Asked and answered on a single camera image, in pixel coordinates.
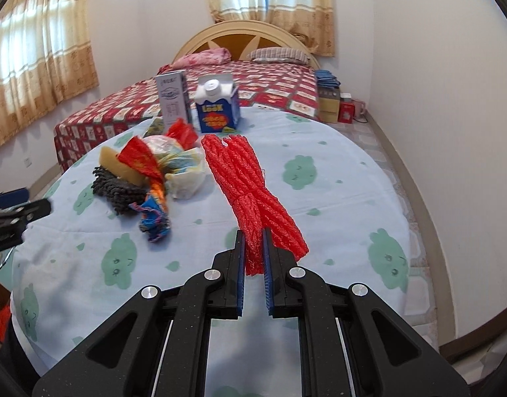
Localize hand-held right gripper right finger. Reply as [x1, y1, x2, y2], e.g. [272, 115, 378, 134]
[262, 227, 471, 397]

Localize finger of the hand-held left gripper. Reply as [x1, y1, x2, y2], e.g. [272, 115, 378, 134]
[0, 188, 29, 211]
[0, 198, 52, 227]

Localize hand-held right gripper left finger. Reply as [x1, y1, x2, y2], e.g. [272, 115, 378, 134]
[32, 229, 246, 397]

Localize black knitted cloth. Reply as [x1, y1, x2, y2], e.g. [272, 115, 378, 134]
[90, 165, 157, 216]

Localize yellow sponge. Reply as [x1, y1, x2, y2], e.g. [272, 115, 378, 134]
[98, 146, 148, 186]

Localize red foam net bundle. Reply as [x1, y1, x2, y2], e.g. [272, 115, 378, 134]
[200, 133, 310, 277]

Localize blue orange twisted wrapper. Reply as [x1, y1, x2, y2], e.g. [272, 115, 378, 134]
[129, 176, 173, 243]

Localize white plastic bag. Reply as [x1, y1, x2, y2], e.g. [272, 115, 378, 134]
[145, 134, 206, 200]

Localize red foil wrapper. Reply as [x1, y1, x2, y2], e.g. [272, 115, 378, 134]
[117, 138, 168, 179]

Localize red plastic bag knot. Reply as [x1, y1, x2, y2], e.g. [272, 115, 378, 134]
[166, 118, 199, 150]

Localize red plastic bag on floor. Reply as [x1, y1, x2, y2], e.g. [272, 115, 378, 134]
[0, 304, 12, 344]

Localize wide beige floral curtain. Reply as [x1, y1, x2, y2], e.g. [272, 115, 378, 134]
[0, 0, 100, 150]

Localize bed with red checked bedspread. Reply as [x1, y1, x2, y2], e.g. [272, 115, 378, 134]
[54, 60, 322, 174]

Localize blue carton with white cap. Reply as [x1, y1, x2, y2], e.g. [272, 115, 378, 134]
[194, 78, 241, 134]

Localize white tall milk carton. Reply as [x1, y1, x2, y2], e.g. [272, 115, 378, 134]
[155, 71, 192, 127]

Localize cardboard boxes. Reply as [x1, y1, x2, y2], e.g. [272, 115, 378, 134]
[318, 87, 341, 124]

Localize stack of blue cloths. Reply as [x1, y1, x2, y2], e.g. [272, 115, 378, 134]
[315, 69, 341, 89]

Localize pink pillow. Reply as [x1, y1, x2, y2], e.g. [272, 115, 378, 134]
[171, 47, 232, 69]

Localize striped pillow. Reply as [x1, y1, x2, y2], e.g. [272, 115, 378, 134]
[247, 47, 310, 66]

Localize cream arched headboard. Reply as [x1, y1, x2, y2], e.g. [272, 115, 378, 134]
[171, 20, 321, 70]

